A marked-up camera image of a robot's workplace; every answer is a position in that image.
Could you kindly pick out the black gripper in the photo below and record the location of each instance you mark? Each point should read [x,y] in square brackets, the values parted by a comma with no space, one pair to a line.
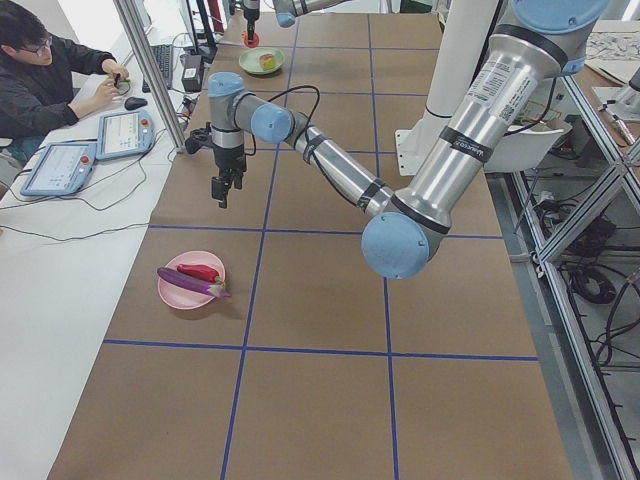
[229,160]

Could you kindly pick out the red chili pepper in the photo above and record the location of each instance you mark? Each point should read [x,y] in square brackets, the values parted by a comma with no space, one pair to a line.
[201,272]

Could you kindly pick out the purple eggplant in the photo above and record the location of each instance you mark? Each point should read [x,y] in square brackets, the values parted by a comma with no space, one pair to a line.
[215,289]

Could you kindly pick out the halved peach slice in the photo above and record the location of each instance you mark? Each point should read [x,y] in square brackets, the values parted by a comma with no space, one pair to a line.
[267,62]

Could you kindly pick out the red peach fruit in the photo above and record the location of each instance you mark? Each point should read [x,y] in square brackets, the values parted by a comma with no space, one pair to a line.
[250,39]

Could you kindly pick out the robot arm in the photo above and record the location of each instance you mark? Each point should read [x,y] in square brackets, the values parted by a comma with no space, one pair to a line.
[287,11]
[493,55]

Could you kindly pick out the far teach pendant tablet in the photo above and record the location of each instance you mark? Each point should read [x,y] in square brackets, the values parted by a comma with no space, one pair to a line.
[124,134]

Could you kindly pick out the teach pendant tablet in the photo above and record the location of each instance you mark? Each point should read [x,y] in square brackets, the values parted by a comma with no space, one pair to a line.
[124,134]
[62,169]

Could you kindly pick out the pink plate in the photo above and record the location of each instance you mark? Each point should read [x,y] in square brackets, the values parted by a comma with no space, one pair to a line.
[183,299]

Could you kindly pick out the black computer mouse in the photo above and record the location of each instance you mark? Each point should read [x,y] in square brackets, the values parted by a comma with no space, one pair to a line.
[133,103]

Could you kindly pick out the black power adapter box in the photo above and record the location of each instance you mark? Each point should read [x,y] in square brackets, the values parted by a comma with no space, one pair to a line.
[192,76]

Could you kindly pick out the light green plate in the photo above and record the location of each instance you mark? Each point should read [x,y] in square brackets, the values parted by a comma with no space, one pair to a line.
[249,60]

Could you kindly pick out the black keyboard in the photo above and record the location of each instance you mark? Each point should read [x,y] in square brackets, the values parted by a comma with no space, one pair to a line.
[162,54]

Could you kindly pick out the near teach pendant tablet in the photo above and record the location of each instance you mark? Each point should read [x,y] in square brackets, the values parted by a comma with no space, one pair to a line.
[62,169]

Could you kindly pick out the seated person in black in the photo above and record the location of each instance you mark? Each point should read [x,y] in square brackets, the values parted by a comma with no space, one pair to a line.
[37,93]

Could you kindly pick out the white plastic chair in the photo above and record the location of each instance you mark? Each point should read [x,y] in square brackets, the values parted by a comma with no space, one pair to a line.
[525,150]

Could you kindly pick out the aluminium frame post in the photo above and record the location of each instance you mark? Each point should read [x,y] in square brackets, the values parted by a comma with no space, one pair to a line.
[133,26]

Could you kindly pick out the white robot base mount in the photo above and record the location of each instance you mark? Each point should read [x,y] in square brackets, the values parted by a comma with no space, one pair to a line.
[467,27]

